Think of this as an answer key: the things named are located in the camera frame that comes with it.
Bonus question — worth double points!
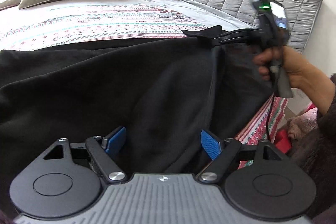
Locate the black pants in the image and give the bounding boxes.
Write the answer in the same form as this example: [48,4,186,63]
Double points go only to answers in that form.
[0,25,276,214]

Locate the person right forearm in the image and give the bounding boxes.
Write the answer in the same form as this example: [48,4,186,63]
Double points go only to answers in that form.
[298,65,335,115]

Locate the person right hand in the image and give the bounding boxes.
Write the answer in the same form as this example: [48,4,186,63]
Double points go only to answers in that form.
[253,46,319,90]

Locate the pink fluffy item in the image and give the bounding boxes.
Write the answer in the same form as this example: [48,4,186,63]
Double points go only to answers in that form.
[286,103,318,141]

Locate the patterned knit bedspread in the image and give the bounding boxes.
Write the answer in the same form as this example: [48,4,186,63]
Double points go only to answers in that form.
[0,0,289,169]

